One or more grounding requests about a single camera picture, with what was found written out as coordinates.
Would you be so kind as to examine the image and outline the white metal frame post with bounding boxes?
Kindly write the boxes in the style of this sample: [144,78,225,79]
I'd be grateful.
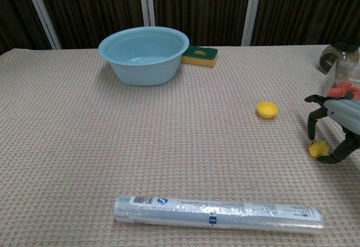
[137,0,156,28]
[21,0,62,50]
[241,0,264,47]

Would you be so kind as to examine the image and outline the clear box red items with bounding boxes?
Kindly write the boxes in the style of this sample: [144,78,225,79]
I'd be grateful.
[322,60,360,101]

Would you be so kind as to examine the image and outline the dark pleated curtain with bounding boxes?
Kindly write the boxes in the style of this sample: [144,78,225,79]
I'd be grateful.
[0,0,360,55]

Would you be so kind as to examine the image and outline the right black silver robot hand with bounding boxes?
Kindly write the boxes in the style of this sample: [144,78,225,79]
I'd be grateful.
[304,94,360,165]

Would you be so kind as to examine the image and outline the light blue plastic basin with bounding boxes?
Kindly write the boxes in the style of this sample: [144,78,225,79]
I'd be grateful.
[98,26,191,87]

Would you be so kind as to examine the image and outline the plastic wrap roll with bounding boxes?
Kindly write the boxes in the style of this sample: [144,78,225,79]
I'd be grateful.
[114,195,324,235]

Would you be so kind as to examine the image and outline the green yellow sponge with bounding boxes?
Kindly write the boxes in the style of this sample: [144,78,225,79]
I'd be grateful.
[181,45,219,69]

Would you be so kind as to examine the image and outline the glass jar black lid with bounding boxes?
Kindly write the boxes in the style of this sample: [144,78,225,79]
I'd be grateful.
[319,36,360,75]

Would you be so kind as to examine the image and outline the yellow rubber duck toy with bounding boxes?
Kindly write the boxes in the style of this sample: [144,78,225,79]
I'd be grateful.
[308,140,330,158]

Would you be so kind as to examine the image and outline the beige woven tablecloth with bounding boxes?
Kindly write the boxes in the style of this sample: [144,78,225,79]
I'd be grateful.
[0,44,360,247]

